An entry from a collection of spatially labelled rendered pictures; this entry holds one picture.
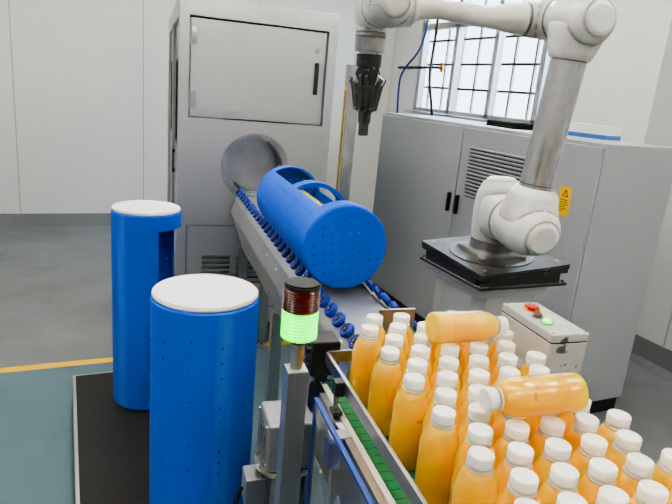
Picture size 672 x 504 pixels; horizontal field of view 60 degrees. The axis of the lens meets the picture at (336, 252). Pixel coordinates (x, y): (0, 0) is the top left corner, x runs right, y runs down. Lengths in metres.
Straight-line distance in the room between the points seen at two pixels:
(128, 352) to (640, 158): 2.52
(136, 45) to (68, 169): 1.39
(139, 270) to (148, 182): 4.01
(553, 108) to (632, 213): 1.48
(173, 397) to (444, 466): 0.80
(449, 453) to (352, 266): 1.01
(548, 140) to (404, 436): 1.04
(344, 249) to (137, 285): 1.01
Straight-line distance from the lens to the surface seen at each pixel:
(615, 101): 4.28
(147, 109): 6.42
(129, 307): 2.61
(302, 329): 1.00
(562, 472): 0.95
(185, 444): 1.66
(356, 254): 1.91
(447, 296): 2.13
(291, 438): 1.11
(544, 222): 1.83
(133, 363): 2.71
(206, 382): 1.56
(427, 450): 1.03
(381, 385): 1.21
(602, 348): 3.42
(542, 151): 1.86
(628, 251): 3.30
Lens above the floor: 1.58
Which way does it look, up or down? 15 degrees down
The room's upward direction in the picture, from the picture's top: 5 degrees clockwise
